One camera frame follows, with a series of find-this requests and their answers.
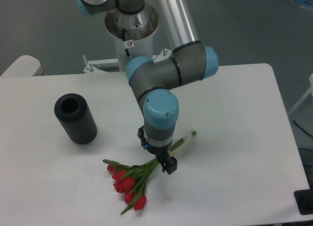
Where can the white furniture piece right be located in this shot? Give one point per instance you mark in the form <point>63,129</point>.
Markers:
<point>304,100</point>

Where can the black ribbed cylindrical vase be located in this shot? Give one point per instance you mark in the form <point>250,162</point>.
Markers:
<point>74,114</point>

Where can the red tulip bouquet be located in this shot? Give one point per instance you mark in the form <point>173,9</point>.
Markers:
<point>131,181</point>

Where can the white metal base frame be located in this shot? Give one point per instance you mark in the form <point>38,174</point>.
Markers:
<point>112,65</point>

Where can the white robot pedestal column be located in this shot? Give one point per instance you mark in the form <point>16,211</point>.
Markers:
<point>132,34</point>

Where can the black device at table edge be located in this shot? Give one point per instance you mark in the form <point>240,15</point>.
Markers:
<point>304,201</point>

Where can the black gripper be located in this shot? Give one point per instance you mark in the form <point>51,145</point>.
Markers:
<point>169,163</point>

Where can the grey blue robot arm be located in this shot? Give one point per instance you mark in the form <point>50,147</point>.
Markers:
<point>151,82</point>

